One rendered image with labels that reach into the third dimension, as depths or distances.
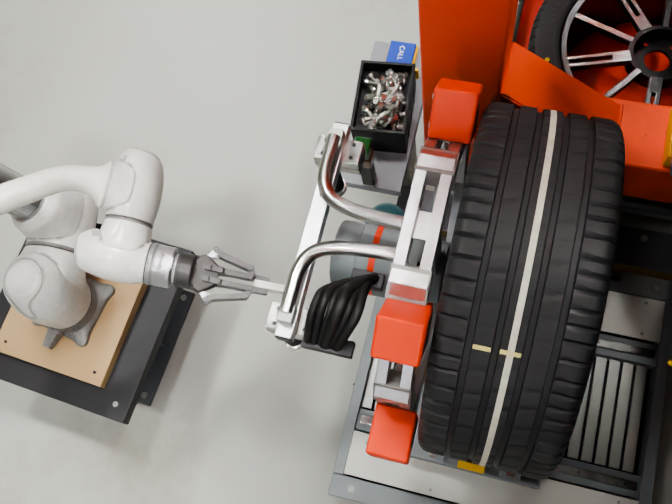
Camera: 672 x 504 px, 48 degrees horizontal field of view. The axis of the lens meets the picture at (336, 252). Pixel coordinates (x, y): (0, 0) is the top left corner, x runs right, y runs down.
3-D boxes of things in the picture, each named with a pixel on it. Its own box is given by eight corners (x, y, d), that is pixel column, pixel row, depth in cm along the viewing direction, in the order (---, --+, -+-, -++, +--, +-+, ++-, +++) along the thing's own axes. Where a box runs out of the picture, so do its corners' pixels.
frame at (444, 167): (416, 428, 163) (405, 392, 112) (386, 421, 164) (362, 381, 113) (466, 198, 178) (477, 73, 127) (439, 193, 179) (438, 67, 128)
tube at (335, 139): (411, 239, 134) (409, 217, 124) (307, 218, 138) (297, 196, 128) (432, 150, 139) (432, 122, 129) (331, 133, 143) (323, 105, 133)
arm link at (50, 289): (29, 326, 203) (-20, 307, 182) (46, 261, 208) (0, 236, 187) (84, 333, 200) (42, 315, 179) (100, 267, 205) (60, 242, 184)
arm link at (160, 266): (152, 237, 159) (180, 242, 160) (156, 249, 168) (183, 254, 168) (141, 278, 156) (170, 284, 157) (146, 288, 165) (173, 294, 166)
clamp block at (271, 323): (316, 344, 139) (311, 337, 134) (269, 333, 140) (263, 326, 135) (323, 317, 140) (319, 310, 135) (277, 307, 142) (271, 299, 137)
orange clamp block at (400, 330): (427, 345, 121) (418, 369, 112) (379, 334, 122) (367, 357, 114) (434, 305, 118) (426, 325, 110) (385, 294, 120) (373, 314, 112)
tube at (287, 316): (386, 347, 129) (381, 333, 119) (278, 322, 133) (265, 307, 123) (408, 250, 134) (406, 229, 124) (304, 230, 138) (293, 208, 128)
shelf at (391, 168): (400, 196, 197) (400, 192, 194) (338, 185, 201) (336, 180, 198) (435, 55, 209) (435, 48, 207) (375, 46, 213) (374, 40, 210)
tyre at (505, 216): (529, 549, 140) (625, 309, 94) (403, 515, 145) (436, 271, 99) (557, 296, 186) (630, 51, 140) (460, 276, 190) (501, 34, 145)
